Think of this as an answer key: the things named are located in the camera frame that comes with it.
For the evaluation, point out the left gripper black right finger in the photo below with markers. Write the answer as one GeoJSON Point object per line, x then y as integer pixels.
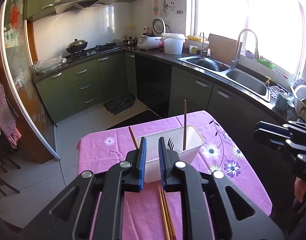
{"type": "Point", "coordinates": [163, 159]}

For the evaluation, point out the person's right hand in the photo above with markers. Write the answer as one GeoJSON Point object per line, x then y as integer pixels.
{"type": "Point", "coordinates": [300, 189]}

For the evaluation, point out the wooden cutting board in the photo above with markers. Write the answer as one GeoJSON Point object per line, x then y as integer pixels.
{"type": "Point", "coordinates": [222, 48]}

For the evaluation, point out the gas stove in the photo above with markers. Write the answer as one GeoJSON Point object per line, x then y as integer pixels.
{"type": "Point", "coordinates": [92, 51]}

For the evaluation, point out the teal ceramic mug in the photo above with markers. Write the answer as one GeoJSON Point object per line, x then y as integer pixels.
{"type": "Point", "coordinates": [284, 101]}

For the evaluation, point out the wooden chair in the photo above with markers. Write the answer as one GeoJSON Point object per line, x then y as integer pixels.
{"type": "Point", "coordinates": [5, 156]}

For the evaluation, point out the white plastic utensil holder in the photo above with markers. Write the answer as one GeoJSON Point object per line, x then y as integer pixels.
{"type": "Point", "coordinates": [193, 144]}

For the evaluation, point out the black plastic fork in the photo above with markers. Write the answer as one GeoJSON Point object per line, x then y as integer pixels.
{"type": "Point", "coordinates": [170, 144]}

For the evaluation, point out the small steel faucet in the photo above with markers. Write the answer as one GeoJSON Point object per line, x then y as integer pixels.
{"type": "Point", "coordinates": [204, 43]}

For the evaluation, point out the tall steel kitchen faucet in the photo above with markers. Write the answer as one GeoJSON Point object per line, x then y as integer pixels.
{"type": "Point", "coordinates": [239, 46]}

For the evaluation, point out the green lower cabinets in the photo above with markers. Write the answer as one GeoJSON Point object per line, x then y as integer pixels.
{"type": "Point", "coordinates": [83, 85]}

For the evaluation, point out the steel double sink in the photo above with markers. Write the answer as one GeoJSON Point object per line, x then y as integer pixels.
{"type": "Point", "coordinates": [248, 82]}

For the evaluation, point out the wooden chopstick pair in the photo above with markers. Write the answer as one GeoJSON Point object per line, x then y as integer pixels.
{"type": "Point", "coordinates": [164, 216]}

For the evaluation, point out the white rice cooker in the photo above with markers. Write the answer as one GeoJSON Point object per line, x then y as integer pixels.
{"type": "Point", "coordinates": [154, 41]}

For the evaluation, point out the purple floral tablecloth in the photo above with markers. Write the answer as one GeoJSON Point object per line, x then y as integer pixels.
{"type": "Point", "coordinates": [202, 206]}

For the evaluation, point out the black pot in sink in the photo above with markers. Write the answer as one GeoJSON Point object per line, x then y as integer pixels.
{"type": "Point", "coordinates": [210, 64]}

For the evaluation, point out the sliding glass door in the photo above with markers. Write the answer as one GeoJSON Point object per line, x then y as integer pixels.
{"type": "Point", "coordinates": [34, 123]}

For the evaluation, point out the dark curved lower cabinets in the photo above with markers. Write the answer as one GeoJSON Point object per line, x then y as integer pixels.
{"type": "Point", "coordinates": [228, 121]}

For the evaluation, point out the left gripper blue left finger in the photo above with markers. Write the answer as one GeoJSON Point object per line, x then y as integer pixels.
{"type": "Point", "coordinates": [141, 162]}

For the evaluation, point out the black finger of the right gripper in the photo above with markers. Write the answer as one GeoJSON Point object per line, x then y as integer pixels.
{"type": "Point", "coordinates": [273, 138]}

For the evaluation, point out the black wok with lid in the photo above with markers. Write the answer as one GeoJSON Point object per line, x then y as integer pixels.
{"type": "Point", "coordinates": [76, 46]}

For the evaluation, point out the green tray on windowsill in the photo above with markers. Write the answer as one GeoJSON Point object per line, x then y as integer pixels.
{"type": "Point", "coordinates": [266, 63]}

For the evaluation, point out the white plastic bucket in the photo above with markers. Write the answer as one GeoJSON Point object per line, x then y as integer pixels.
{"type": "Point", "coordinates": [173, 43]}

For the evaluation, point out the plastic bag on counter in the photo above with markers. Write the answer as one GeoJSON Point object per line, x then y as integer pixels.
{"type": "Point", "coordinates": [44, 66]}

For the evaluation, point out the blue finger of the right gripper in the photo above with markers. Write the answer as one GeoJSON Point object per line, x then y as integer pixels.
{"type": "Point", "coordinates": [270, 127]}

